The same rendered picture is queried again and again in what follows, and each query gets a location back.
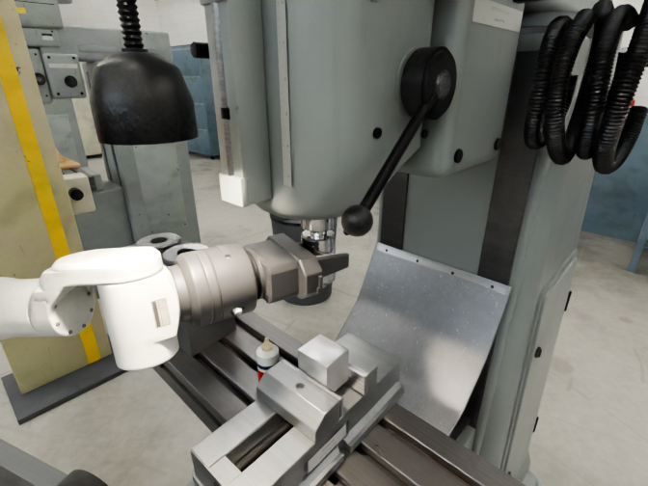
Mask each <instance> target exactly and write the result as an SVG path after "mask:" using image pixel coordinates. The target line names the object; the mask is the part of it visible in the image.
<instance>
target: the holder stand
mask: <svg viewBox="0 0 648 486"><path fill-rule="evenodd" d="M130 247H152V248H154V249H155V250H157V251H159V252H160V254H161V258H162V263H163V265H164V266H165V267H166V268H167V267H168V266H173V265H175V261H176V259H177V258H178V256H179V255H180V254H182V253H187V252H192V251H196V250H200V249H205V248H208V247H206V246H205V245H203V244H198V243H195V242H192V241H190V240H187V239H184V238H182V237H180V236H179V235H177V234H175V233H169V232H167V233H166V232H163V233H156V234H152V235H148V236H146V237H143V238H141V239H140V240H138V241H137V243H135V244H132V245H129V246H126V247H124V248H130ZM234 330H236V322H235V317H232V318H229V319H226V320H222V321H219V322H216V323H212V324H209V325H206V326H203V327H200V328H198V327H196V326H194V325H193V324H191V323H190V322H189V321H184V322H181V323H180V322H179V326H178V329H177V333H176V334H177V339H178V344H179V348H180V349H181V350H183V351H184V352H186V353H187V354H189V355H190V356H192V357H193V356H195V355H196V354H198V353H200V352H201V351H203V350H204V349H205V348H207V347H208V346H210V345H211V344H213V343H215V342H216V341H218V340H219V339H221V338H223V337H225V336H226V335H228V334H229V333H231V332H233V331H234Z"/></svg>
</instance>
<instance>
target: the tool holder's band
mask: <svg viewBox="0 0 648 486"><path fill-rule="evenodd" d="M301 241H302V243H304V244H305V245H308V246H311V247H326V246H330V245H332V244H334V243H335V242H336V234H335V233H334V232H333V231H332V230H328V231H327V234H325V235H323V236H314V235H311V234H310V231H309V230H304V231H303V232H302V234H301Z"/></svg>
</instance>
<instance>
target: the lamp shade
mask: <svg viewBox="0 0 648 486"><path fill-rule="evenodd" d="M90 106H91V111H92V115H93V119H94V127H95V131H96V136H97V139H98V141H99V142H100V143H101V144H107V145H121V146H138V145H157V144H168V143H176V142H182V141H188V140H192V139H195V138H197V137H198V136H199V135H198V128H197V120H196V113H195V105H194V99H193V97H192V96H191V93H190V91H189V89H188V87H187V84H186V82H185V80H184V78H183V75H182V73H181V71H180V69H179V68H178V67H176V66H175V65H174V64H172V63H171V62H169V61H168V60H167V59H165V58H164V57H162V56H161V55H160V54H155V53H151V52H149V50H148V49H139V48H122V49H121V52H115V53H110V54H109V55H108V56H107V57H106V58H104V59H103V60H102V61H101V62H100V63H98V64H97V65H96V66H95V67H94V69H93V78H92V85H91V94H90Z"/></svg>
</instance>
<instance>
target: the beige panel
mask: <svg viewBox="0 0 648 486"><path fill-rule="evenodd" d="M80 252H84V250H83V246H82V243H81V239H80V235H79V232H78V228H77V226H76V222H75V218H74V215H73V211H72V207H71V204H70V200H69V197H68V190H67V188H66V184H65V181H64V177H63V173H62V170H61V166H60V162H59V159H58V155H57V152H56V149H55V145H54V142H53V138H52V135H51V131H50V127H49V124H48V120H47V117H46V114H45V110H44V107H43V103H42V99H41V93H40V90H39V86H38V82H37V79H36V75H35V73H34V69H33V65H32V62H31V58H30V54H29V51H28V47H27V44H26V40H25V37H24V34H23V30H22V27H21V23H20V19H19V16H18V12H17V9H16V5H15V1H14V0H0V277H9V278H15V279H39V278H40V277H41V274H42V273H43V272H44V271H45V270H47V269H48V268H50V267H51V266H52V265H53V264H54V262H55V261H56V260H57V259H59V258H61V257H65V256H68V255H72V254H76V253H80ZM0 343H1V345H2V348H3V350H4V353H5V355H6V357H7V360H8V362H9V365H10V367H11V369H12V372H13V373H10V374H8V375H6V376H3V377H1V380H2V382H3V385H4V387H5V390H6V393H7V395H8V398H9V399H10V402H11V405H12V407H13V411H14V414H15V417H16V419H17V422H18V424H19V425H20V424H22V423H24V422H26V421H28V420H30V419H33V418H35V417H37V416H39V415H41V414H43V413H45V412H47V411H49V410H51V409H53V408H55V407H57V406H59V405H61V404H63V403H65V402H67V401H69V400H71V399H72V398H74V397H76V396H78V395H80V394H82V393H84V392H87V391H89V390H91V389H93V388H95V387H98V386H100V385H102V384H104V383H106V382H108V381H110V380H112V379H114V378H116V377H118V376H120V375H122V374H124V373H125V372H127V371H128V370H123V369H120V368H119V367H118V366H117V364H116V360H115V356H114V352H113V348H112V344H111V340H110V337H109V335H108V334H106V330H105V326H104V323H103V319H102V315H101V312H100V308H99V305H98V301H97V298H96V295H95V289H94V315H93V318H92V320H91V322H90V323H89V325H88V326H87V328H86V329H85V330H84V331H82V332H81V333H79V334H78V335H75V336H71V337H12V338H8V339H3V340H0Z"/></svg>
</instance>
